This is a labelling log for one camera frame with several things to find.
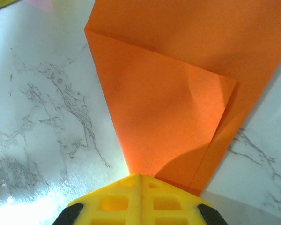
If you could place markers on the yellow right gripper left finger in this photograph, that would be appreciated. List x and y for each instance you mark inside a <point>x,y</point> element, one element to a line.
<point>112,204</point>

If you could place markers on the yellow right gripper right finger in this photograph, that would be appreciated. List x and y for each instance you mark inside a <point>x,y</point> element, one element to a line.
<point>168,204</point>

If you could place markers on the orange paper sheet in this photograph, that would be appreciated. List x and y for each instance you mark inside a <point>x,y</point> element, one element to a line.
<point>154,105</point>

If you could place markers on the gold glass rack stand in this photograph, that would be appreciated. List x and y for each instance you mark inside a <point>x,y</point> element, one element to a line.
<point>2,2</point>

